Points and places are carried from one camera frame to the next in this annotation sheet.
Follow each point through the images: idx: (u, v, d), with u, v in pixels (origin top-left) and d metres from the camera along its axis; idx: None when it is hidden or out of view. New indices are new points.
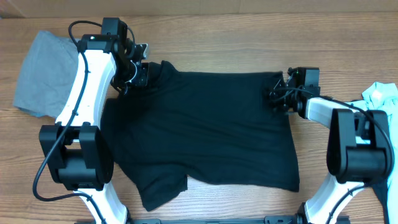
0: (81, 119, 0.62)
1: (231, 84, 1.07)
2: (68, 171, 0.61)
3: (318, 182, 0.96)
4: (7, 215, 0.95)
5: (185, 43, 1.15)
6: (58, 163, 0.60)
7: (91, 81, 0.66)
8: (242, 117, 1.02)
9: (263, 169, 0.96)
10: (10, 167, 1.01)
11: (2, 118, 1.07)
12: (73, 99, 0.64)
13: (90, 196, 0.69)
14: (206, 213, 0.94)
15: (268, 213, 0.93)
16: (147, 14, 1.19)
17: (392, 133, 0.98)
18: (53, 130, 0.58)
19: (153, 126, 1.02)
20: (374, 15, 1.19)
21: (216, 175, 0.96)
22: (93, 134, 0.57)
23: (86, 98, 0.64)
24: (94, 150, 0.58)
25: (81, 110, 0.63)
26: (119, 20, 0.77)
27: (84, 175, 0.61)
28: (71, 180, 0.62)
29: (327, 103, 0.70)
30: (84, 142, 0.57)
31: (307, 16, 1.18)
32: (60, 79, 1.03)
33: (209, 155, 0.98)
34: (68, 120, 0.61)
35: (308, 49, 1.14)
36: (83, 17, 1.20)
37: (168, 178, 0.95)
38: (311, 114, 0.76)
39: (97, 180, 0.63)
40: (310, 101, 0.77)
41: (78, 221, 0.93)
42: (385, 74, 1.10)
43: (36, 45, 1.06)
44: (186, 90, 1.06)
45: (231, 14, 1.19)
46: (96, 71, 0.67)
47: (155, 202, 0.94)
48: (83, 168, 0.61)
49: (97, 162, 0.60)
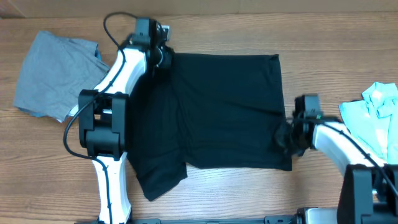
0: (115, 89, 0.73)
1: (226, 65, 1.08)
2: (95, 134, 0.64)
3: (318, 182, 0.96)
4: (8, 216, 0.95)
5: (185, 43, 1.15)
6: (87, 123, 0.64)
7: (125, 68, 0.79)
8: (240, 99, 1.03)
9: (262, 149, 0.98)
10: (10, 167, 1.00)
11: (2, 118, 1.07)
12: (109, 77, 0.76)
13: (106, 167, 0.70)
14: (206, 213, 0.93)
15: (268, 213, 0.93)
16: (147, 14, 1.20)
17: (393, 132, 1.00)
18: (90, 91, 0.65)
19: (152, 116, 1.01)
20: (374, 15, 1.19)
21: (214, 162, 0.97)
22: (124, 98, 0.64)
23: (119, 79, 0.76)
24: (122, 115, 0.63)
25: (117, 83, 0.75)
26: (150, 20, 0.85)
27: (108, 140, 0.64)
28: (96, 145, 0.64)
29: (336, 141, 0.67)
30: (116, 104, 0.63)
31: (307, 16, 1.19)
32: (60, 79, 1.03)
33: (208, 145, 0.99)
34: (103, 88, 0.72)
35: (308, 48, 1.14)
36: (83, 17, 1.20)
37: (168, 167, 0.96)
38: (318, 142, 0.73)
39: (119, 149, 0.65)
40: (317, 127, 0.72)
41: (78, 221, 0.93)
42: (385, 74, 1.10)
43: (36, 45, 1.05)
44: (185, 74, 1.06)
45: (231, 14, 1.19)
46: (130, 63, 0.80)
47: (156, 191, 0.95)
48: (109, 132, 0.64)
49: (123, 126, 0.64)
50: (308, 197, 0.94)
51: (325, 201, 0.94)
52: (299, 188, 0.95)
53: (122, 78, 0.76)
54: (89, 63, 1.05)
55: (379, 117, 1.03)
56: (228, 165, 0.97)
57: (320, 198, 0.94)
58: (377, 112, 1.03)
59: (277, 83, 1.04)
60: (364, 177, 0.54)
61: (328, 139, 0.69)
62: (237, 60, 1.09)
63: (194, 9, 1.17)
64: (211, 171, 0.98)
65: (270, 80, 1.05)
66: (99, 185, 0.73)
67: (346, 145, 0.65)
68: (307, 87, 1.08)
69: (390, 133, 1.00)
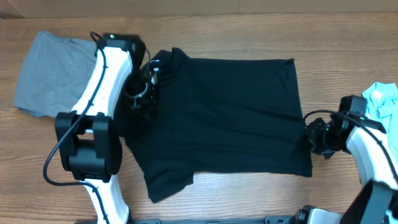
0: (97, 109, 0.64)
1: (239, 70, 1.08)
2: (78, 159, 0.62)
3: (317, 182, 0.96)
4: (7, 216, 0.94)
5: (185, 43, 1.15)
6: (69, 149, 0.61)
7: (107, 75, 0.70)
8: (252, 103, 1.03)
9: (272, 154, 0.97)
10: (10, 167, 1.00)
11: (1, 118, 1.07)
12: (90, 91, 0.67)
13: (96, 188, 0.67)
14: (206, 213, 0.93)
15: (268, 212, 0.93)
16: (147, 14, 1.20)
17: (392, 133, 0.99)
18: (68, 117, 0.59)
19: (163, 119, 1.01)
20: (373, 15, 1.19)
21: (224, 165, 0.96)
22: (106, 124, 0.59)
23: (101, 91, 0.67)
24: (106, 140, 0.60)
25: (97, 101, 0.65)
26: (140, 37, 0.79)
27: (93, 165, 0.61)
28: (80, 168, 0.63)
29: (370, 150, 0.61)
30: (97, 130, 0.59)
31: (307, 16, 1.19)
32: (60, 79, 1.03)
33: (218, 149, 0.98)
34: (83, 109, 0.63)
35: (308, 48, 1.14)
36: (83, 17, 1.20)
37: (176, 171, 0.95)
38: (351, 142, 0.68)
39: (106, 173, 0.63)
40: (356, 127, 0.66)
41: (78, 221, 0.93)
42: (385, 74, 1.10)
43: (37, 45, 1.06)
44: (198, 78, 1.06)
45: (231, 14, 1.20)
46: (112, 68, 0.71)
47: (161, 193, 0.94)
48: (92, 157, 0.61)
49: (107, 153, 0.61)
50: (309, 197, 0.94)
51: (326, 201, 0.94)
52: (299, 188, 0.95)
53: (105, 88, 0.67)
54: (89, 62, 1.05)
55: (379, 116, 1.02)
56: (238, 170, 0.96)
57: (320, 198, 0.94)
58: (377, 112, 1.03)
59: (292, 89, 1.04)
60: (383, 196, 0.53)
61: (363, 145, 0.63)
62: (248, 65, 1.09)
63: (194, 9, 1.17)
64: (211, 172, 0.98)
65: (286, 85, 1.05)
66: (92, 200, 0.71)
67: (379, 160, 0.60)
68: (308, 86, 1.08)
69: (390, 133, 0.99)
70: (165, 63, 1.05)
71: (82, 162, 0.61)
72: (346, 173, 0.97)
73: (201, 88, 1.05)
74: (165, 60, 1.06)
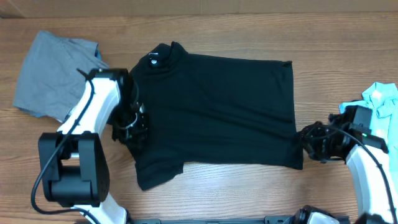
0: (83, 127, 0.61)
1: (237, 70, 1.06)
2: (62, 187, 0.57)
3: (318, 182, 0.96)
4: (7, 216, 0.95)
5: (185, 43, 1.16)
6: (55, 173, 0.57)
7: (94, 101, 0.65)
8: (244, 104, 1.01)
9: (256, 160, 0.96)
10: (10, 167, 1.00)
11: (1, 118, 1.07)
12: (76, 112, 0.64)
13: (87, 211, 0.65)
14: (206, 213, 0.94)
15: (268, 213, 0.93)
16: (147, 14, 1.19)
17: (392, 134, 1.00)
18: (54, 135, 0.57)
19: (155, 111, 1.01)
20: (373, 15, 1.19)
21: (209, 159, 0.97)
22: (91, 141, 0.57)
23: (87, 116, 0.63)
24: (92, 160, 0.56)
25: (84, 121, 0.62)
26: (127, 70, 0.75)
27: (78, 193, 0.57)
28: (64, 198, 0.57)
29: (369, 177, 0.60)
30: (83, 148, 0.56)
31: (307, 16, 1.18)
32: (60, 79, 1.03)
33: (202, 143, 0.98)
34: (69, 129, 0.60)
35: (308, 49, 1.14)
36: (83, 17, 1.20)
37: (158, 151, 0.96)
38: (351, 161, 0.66)
39: (92, 199, 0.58)
40: (356, 146, 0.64)
41: (78, 221, 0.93)
42: (385, 74, 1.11)
43: (36, 45, 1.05)
44: (196, 70, 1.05)
45: (231, 14, 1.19)
46: (101, 94, 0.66)
47: (151, 182, 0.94)
48: (78, 183, 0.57)
49: (94, 176, 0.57)
50: (309, 197, 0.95)
51: (325, 201, 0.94)
52: (300, 189, 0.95)
53: (91, 112, 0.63)
54: (89, 61, 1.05)
55: (379, 117, 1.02)
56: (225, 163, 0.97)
57: (320, 198, 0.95)
58: (377, 112, 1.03)
59: (288, 91, 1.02)
60: None
61: (362, 168, 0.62)
62: (246, 65, 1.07)
63: (194, 9, 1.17)
64: (211, 171, 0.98)
65: (282, 88, 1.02)
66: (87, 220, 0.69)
67: (377, 186, 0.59)
68: (308, 86, 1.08)
69: (390, 133, 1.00)
70: (164, 56, 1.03)
71: (66, 191, 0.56)
72: (347, 173, 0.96)
73: (196, 83, 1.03)
74: (164, 55, 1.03)
